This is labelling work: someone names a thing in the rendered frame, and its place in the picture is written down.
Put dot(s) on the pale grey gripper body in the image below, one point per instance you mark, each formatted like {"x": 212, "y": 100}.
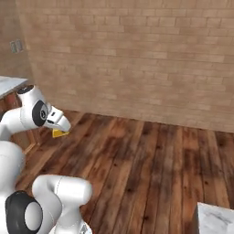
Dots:
{"x": 61, "y": 123}

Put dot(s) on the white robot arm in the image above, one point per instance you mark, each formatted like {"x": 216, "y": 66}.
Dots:
{"x": 18, "y": 170}

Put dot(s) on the yellow cheese wedge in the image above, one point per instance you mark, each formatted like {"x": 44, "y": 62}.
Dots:
{"x": 57, "y": 133}

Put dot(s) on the white marble dining counter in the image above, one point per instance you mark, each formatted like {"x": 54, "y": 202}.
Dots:
{"x": 214, "y": 219}

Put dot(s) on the grey wall outlet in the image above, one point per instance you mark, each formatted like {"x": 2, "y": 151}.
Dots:
{"x": 16, "y": 46}

